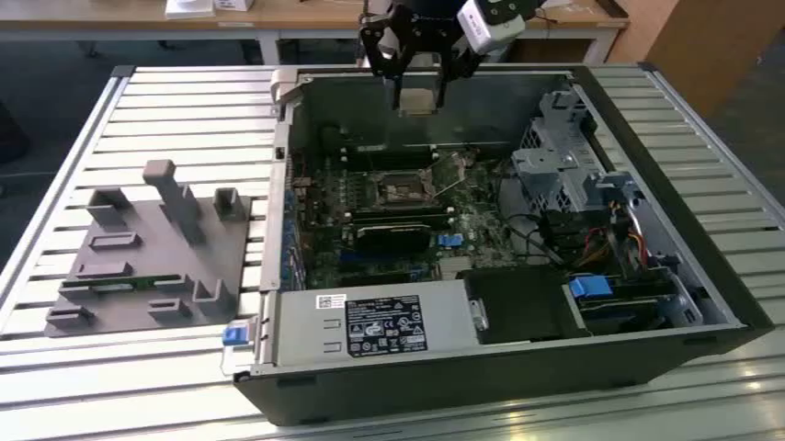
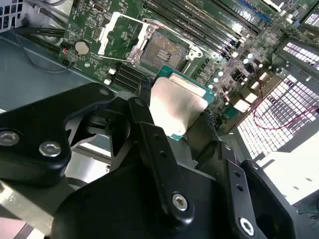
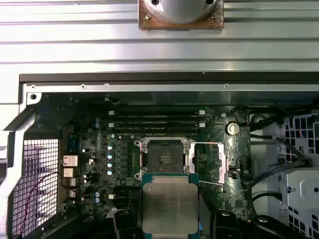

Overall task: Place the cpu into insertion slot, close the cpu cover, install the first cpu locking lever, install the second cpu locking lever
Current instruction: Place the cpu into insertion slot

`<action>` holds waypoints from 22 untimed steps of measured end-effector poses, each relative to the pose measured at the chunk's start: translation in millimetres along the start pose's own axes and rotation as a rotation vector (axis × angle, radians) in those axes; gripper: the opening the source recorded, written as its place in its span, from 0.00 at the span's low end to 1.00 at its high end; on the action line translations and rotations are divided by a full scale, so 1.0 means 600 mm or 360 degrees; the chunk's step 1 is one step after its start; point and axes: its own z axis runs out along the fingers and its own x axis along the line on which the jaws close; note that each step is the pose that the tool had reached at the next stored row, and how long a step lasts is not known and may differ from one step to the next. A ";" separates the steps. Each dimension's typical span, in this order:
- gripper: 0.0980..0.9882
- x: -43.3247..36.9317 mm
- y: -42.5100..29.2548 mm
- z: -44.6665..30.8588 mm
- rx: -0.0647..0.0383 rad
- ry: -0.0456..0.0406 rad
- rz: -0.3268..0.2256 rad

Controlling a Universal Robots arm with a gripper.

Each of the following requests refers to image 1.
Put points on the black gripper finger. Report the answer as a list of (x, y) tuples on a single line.
[(464, 64), (377, 50)]

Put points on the silver CPU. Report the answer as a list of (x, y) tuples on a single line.
[(421, 98)]

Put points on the metal locking lever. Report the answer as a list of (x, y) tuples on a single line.
[(451, 186)]

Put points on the CPU socket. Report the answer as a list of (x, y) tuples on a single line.
[(399, 190)]

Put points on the black plastic cover panel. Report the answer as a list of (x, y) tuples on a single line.
[(521, 303)]

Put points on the white box with print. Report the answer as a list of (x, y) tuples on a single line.
[(237, 4)]

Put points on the metal disk bay cage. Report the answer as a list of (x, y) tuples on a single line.
[(540, 181)]

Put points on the green motherboard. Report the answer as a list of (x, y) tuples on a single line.
[(485, 229)]

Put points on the blue board connector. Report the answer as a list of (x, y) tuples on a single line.
[(451, 240)]

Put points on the wooden cabinet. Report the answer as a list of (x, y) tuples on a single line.
[(706, 46)]

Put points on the black graphics card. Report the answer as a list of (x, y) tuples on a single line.
[(393, 241)]

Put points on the silver heat sink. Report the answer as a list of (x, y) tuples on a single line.
[(456, 267)]

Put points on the wooden desk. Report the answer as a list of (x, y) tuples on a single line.
[(93, 20)]

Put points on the blue disk carrier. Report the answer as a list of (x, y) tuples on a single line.
[(589, 287)]

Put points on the grey parts rack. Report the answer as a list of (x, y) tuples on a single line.
[(154, 257)]

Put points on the grey power supply unit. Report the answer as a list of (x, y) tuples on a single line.
[(306, 321)]

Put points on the green RAM stick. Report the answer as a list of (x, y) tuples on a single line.
[(141, 281)]

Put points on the blue case latch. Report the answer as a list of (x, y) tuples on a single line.
[(237, 334)]

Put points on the black PC case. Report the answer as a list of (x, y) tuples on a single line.
[(429, 386)]

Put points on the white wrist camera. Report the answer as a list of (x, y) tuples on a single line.
[(491, 23)]

